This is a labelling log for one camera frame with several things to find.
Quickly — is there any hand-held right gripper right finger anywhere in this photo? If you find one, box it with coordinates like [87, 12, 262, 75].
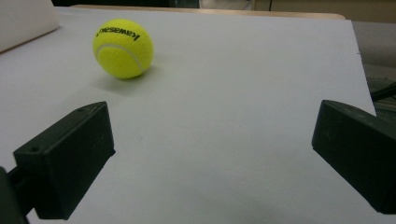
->
[311, 99, 396, 215]

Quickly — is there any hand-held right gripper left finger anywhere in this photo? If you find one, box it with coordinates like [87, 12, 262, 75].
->
[12, 101, 117, 221]

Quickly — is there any yellow tennis ball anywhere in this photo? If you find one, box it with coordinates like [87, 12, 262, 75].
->
[92, 18, 154, 80]

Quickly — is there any white box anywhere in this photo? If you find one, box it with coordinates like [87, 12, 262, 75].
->
[0, 0, 61, 54]

